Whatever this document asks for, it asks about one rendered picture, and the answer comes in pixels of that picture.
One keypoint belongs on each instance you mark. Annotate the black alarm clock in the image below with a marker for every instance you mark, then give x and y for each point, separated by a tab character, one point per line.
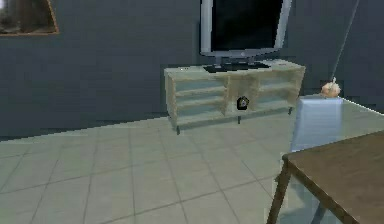
242	103

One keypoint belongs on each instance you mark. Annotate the pale wooden television stand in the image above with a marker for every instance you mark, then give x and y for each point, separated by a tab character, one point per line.
200	76

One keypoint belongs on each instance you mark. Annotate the silver flat television set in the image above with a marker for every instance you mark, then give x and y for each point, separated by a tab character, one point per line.
245	23

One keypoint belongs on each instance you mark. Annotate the pale blue glossy table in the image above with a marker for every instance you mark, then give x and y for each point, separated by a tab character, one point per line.
320	123

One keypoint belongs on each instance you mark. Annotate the peach round object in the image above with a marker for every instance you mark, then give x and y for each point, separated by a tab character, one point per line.
331	89

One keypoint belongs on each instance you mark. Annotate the dark brown wooden table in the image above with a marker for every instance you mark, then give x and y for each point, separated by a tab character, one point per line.
346	166

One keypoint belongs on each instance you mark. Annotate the brown framed wall picture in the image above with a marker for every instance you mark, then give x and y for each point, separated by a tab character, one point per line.
23	16

